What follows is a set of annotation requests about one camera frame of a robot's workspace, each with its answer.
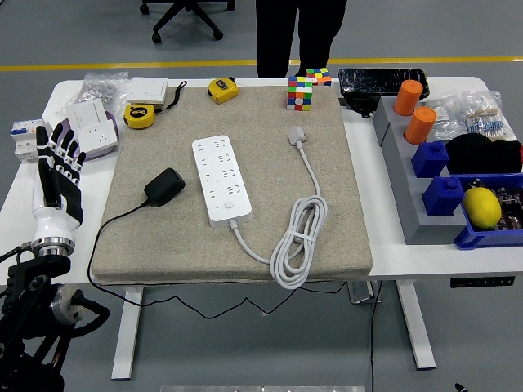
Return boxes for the dark circuit boards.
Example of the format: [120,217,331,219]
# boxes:
[467,177,523,232]

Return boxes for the black hanging cable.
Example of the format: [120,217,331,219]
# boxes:
[369,280,383,392]

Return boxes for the beige fabric mat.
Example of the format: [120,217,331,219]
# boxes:
[89,85,373,286]

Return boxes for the white circuit breaker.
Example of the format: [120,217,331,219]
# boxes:
[11,118,56,163]

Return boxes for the white switch panel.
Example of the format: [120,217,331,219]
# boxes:
[65,99,111,132]

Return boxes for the blue plastic bin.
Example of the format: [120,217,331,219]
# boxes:
[453,171,523,250]

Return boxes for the yellow lemon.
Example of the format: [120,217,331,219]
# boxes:
[462,187,503,230]

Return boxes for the clear bag of screws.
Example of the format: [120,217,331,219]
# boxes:
[55,71,130,118]

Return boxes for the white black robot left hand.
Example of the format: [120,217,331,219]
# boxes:
[31,118,87,242]

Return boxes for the grey under-table bracket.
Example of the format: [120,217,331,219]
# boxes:
[346,280,382,305]

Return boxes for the black power adapter plug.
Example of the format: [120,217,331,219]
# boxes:
[143,167,186,208]

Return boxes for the grey-white three-pin plug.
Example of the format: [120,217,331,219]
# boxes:
[288,125,306,149]

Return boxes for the black wrist strap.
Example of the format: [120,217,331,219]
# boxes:
[154,80,188,117]

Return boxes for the black cloth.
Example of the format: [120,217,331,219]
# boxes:
[444,132,523,176]

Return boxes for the white socket panel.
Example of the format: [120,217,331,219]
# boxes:
[76,120,119,154]

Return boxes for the thin black adapter cord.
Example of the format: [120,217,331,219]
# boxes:
[86,198,348,321]

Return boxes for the blue plastic block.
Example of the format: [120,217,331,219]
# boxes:
[421,176,466,217]
[410,140,450,179]

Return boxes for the black plastic-wrapped tray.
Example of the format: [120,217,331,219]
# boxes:
[337,67,431,119]

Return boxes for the white wall switch plate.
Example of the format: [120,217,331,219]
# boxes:
[124,77,169,105]

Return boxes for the grey stepped block holder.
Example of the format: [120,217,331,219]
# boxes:
[372,96,469,246]

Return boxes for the small colourful puzzle cube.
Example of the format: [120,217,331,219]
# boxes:
[305,67,333,87]

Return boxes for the purple bowl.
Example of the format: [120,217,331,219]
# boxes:
[52,109,123,163]

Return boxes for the clear bag of resistors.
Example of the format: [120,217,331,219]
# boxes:
[461,90,516,142]

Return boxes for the white power strip cord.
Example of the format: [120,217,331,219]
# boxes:
[230,140,329,291]

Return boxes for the black table control panel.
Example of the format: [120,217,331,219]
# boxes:
[449,276,516,289]

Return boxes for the large colourful puzzle cube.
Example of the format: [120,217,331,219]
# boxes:
[285,75,315,112]

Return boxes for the clear bag of small parts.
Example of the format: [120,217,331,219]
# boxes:
[424,97,471,143]

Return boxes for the white table leg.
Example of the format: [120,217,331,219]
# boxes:
[396,281,437,372]
[110,285,145,381]

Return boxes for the white power strip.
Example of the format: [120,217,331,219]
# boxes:
[192,135,253,229]

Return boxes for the black office chair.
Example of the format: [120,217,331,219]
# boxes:
[139,0,237,45]

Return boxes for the yellow black tape measure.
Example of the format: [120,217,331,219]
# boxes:
[123,103,157,130]

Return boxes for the person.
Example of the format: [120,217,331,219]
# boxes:
[255,0,348,79]

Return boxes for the orange cylinder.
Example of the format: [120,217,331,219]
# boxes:
[392,79,424,118]
[404,106,438,146]

